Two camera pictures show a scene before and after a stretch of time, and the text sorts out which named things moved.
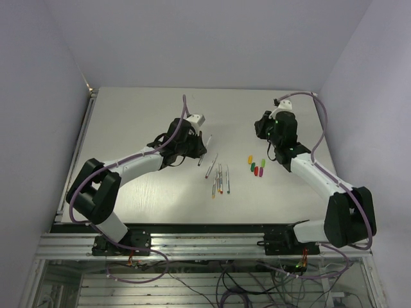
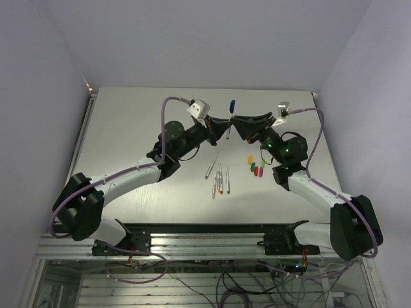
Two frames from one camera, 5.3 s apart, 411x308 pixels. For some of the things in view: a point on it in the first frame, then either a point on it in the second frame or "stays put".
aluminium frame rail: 184,246 stays put
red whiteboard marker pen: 221,179 stays put
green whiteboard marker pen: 228,192 stays put
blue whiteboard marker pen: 203,155 -> 229,126
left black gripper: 200,148 -> 214,129
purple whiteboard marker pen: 212,165 stays put
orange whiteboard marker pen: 214,188 stays put
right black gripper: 260,125 -> 248,128
